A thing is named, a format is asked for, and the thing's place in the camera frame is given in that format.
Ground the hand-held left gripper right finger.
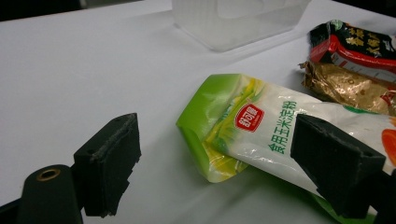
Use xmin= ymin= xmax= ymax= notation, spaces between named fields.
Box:
xmin=290 ymin=113 xmax=387 ymax=219

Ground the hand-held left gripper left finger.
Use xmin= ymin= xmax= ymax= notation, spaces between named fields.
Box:
xmin=73 ymin=112 xmax=143 ymax=218

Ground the gold foil packet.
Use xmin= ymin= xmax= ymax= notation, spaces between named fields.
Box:
xmin=298 ymin=60 xmax=396 ymax=118

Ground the green and white starch packet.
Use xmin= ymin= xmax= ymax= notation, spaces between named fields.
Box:
xmin=176 ymin=73 xmax=396 ymax=224

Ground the red and black seasoning packet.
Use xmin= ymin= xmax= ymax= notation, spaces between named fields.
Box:
xmin=307 ymin=19 xmax=396 ymax=83

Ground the clear plastic container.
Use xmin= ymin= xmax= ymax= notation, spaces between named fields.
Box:
xmin=171 ymin=0 xmax=312 ymax=53

